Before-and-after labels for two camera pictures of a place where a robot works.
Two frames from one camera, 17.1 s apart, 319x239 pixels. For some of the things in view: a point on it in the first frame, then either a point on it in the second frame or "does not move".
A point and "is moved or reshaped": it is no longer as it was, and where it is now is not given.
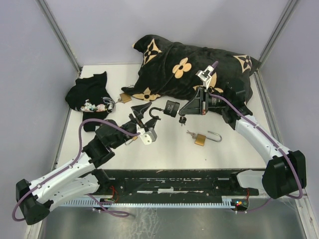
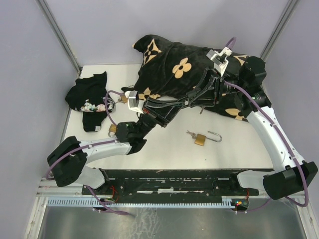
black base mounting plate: [176, 183] does not move
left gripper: [140, 110] → [163, 118]
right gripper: [198, 104] → [207, 98]
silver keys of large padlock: [194, 135] does not move
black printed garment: [91, 96] does not move
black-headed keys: [182, 120] is moved or reshaped
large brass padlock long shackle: [200, 139] does not move
